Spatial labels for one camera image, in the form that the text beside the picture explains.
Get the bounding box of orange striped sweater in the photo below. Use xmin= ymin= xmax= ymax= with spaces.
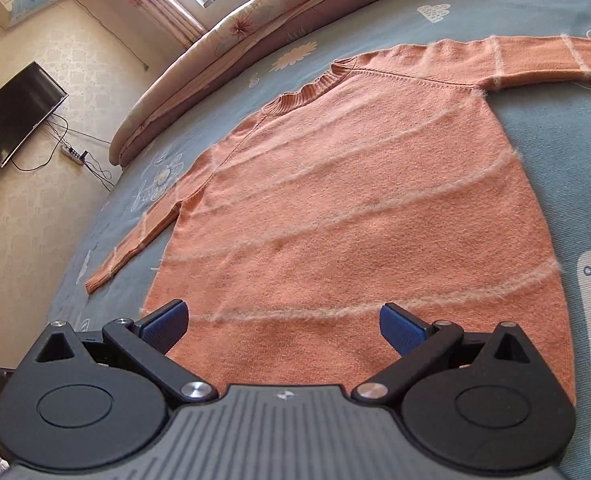
xmin=84 ymin=34 xmax=591 ymax=406

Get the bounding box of white power strip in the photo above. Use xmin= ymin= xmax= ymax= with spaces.
xmin=60 ymin=144 xmax=88 ymax=165

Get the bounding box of folded floral quilt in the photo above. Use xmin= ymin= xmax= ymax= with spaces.
xmin=109 ymin=0 xmax=456 ymax=167

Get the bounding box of pink striped curtain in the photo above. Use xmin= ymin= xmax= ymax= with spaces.
xmin=82 ymin=0 xmax=208 ymax=50

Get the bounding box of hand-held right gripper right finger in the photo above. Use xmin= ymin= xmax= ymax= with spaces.
xmin=351 ymin=303 xmax=531 ymax=403

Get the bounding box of power strip with cables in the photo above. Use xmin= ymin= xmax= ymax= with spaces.
xmin=12 ymin=112 xmax=116 ymax=192

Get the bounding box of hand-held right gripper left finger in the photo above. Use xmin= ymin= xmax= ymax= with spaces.
xmin=35 ymin=299 xmax=215 ymax=403

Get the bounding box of black wall television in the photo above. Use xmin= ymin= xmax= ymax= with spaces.
xmin=0 ymin=61 xmax=70 ymax=168

